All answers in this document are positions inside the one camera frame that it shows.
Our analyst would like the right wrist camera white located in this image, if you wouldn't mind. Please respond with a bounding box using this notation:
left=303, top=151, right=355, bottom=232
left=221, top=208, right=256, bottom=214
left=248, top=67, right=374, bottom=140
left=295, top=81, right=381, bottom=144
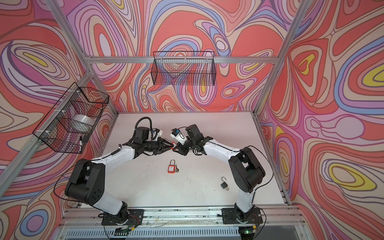
left=170, top=128, right=187, bottom=145

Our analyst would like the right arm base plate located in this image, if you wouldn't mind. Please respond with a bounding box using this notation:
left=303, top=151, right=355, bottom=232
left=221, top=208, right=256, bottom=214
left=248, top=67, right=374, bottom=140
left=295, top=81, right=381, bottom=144
left=218, top=207, right=264, bottom=226

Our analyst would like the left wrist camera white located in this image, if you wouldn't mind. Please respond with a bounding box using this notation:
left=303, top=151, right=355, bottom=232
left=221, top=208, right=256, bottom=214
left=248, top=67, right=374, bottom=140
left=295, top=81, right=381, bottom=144
left=152, top=129, right=163, bottom=141

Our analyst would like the small black padlock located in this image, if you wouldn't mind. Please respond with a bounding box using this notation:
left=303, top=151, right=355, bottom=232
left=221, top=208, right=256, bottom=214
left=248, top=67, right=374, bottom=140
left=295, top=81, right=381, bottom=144
left=221, top=177, right=230, bottom=191

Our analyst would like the black wire basket left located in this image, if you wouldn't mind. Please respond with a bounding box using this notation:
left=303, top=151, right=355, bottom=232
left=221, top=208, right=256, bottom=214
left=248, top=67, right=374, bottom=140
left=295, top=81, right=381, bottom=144
left=33, top=83, right=110, bottom=154

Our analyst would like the black wire basket back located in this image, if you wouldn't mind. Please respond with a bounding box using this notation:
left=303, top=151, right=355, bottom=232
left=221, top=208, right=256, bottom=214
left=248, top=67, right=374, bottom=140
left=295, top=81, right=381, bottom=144
left=151, top=51, right=217, bottom=86

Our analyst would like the black wire basket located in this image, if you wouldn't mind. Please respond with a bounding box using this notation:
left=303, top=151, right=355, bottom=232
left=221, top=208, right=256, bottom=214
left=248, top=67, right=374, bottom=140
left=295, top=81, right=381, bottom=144
left=151, top=51, right=217, bottom=86
left=33, top=83, right=110, bottom=154

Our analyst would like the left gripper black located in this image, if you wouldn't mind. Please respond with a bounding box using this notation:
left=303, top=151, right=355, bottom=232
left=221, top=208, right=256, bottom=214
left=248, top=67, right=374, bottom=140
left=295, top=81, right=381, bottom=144
left=141, top=137, right=174, bottom=156

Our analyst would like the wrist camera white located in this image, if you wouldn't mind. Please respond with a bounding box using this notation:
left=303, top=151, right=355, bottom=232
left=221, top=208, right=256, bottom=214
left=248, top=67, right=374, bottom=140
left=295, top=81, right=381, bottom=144
left=170, top=128, right=187, bottom=145
left=152, top=129, right=163, bottom=141

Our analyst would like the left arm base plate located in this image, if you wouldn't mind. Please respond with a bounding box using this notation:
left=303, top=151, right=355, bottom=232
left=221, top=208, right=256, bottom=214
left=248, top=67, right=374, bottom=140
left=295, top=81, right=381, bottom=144
left=102, top=209, right=145, bottom=227

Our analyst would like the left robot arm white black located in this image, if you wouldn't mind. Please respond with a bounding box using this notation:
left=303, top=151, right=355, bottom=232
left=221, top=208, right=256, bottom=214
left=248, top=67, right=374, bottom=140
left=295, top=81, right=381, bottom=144
left=65, top=127, right=174, bottom=220

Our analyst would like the white tape roll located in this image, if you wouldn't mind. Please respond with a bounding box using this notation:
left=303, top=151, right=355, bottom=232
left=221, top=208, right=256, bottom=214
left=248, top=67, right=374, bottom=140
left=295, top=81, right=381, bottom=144
left=70, top=114, right=95, bottom=134

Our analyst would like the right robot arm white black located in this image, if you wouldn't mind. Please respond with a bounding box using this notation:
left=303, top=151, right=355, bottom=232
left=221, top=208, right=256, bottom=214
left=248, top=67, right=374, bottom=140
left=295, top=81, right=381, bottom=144
left=171, top=125, right=266, bottom=224

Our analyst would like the aluminium front rail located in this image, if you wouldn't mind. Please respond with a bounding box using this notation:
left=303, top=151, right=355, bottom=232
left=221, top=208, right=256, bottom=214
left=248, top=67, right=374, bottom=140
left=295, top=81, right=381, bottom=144
left=59, top=205, right=307, bottom=228

